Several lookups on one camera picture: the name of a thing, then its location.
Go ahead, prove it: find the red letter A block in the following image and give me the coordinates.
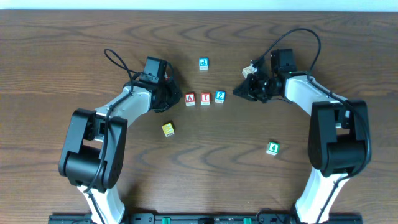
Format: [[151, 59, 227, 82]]
[[185, 93, 195, 106]]

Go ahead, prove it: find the blue number 2 block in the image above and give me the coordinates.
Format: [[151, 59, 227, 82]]
[[215, 91, 226, 104]]

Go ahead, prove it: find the red letter I block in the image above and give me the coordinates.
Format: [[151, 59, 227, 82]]
[[200, 93, 211, 106]]

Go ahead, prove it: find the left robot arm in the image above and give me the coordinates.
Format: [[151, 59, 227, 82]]
[[58, 79, 182, 223]]

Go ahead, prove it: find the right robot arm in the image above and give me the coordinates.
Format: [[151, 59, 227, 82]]
[[233, 65, 371, 223]]

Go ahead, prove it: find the white block red print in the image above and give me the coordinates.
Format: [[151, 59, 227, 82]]
[[242, 65, 257, 79]]

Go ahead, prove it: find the yellow wooden block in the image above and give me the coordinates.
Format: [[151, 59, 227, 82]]
[[162, 123, 175, 137]]

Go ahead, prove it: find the blue letter P block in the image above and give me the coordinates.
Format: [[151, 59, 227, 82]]
[[199, 58, 209, 70]]

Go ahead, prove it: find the green number 4 block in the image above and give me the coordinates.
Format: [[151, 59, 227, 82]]
[[266, 142, 280, 156]]

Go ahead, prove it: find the right black cable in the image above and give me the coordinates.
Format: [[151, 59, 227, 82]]
[[250, 27, 373, 224]]

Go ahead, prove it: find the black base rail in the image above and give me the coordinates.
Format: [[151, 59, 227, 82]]
[[48, 210, 364, 224]]

